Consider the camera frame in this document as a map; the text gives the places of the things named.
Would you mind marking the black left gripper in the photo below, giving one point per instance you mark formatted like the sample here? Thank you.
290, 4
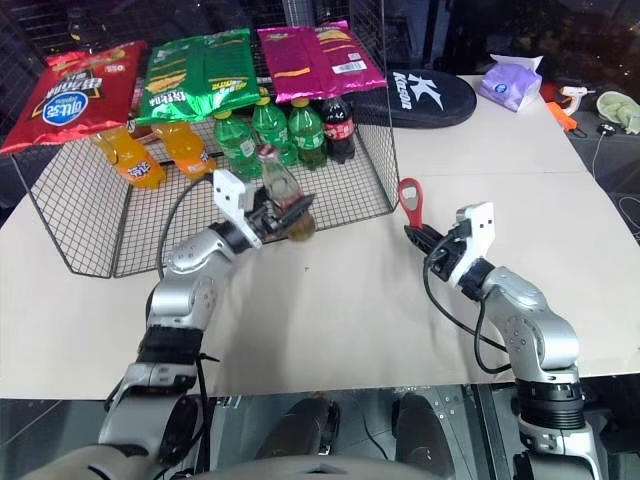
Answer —
262, 217

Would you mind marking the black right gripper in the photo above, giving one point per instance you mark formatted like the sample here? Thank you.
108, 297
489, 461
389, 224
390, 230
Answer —
446, 252

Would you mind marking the clear glass bottle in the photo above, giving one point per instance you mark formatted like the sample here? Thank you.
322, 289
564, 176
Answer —
275, 177

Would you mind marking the red bottle opener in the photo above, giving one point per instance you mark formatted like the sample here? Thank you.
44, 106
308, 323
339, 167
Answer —
415, 212

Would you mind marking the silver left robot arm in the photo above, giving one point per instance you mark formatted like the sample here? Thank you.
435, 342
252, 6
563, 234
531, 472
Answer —
185, 260

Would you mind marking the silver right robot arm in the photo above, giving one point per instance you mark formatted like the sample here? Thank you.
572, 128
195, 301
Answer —
530, 310

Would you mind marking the green soda plastic bottle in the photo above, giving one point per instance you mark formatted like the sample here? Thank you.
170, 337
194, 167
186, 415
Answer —
272, 127
307, 135
232, 140

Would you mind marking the dark cola plastic bottle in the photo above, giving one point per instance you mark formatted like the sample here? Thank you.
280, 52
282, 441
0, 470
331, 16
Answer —
337, 130

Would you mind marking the orange soda plastic bottle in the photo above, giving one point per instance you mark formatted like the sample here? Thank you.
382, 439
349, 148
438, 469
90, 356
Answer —
185, 147
135, 167

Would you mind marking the black racket bag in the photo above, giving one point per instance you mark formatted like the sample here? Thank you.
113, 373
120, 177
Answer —
425, 95

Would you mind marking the magenta chip bag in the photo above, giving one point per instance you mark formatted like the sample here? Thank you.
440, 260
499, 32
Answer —
310, 60

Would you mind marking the green chip bag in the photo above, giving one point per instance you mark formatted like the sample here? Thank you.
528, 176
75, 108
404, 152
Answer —
200, 75

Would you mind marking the purple tissue pack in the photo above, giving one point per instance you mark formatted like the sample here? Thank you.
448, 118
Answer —
505, 85

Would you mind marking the orange plastic tool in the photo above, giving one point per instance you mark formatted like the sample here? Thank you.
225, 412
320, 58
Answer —
562, 115

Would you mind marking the dark rounded shape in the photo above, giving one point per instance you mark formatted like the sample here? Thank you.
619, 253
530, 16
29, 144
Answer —
300, 425
422, 430

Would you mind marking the white glue gun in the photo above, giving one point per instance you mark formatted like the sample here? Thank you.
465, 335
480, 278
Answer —
572, 95

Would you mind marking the red chip bag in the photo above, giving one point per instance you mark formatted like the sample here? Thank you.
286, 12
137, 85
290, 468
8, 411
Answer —
75, 100

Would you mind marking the pale green cloth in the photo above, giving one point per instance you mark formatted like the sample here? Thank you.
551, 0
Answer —
617, 107

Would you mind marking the light grey robot torso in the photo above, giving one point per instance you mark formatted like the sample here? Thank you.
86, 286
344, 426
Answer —
250, 470

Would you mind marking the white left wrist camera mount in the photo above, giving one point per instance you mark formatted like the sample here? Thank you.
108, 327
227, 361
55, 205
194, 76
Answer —
227, 192

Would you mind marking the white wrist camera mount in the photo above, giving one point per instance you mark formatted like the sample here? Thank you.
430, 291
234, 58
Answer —
227, 192
480, 225

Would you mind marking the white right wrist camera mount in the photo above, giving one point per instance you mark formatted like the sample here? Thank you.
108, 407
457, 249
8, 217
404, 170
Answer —
480, 225

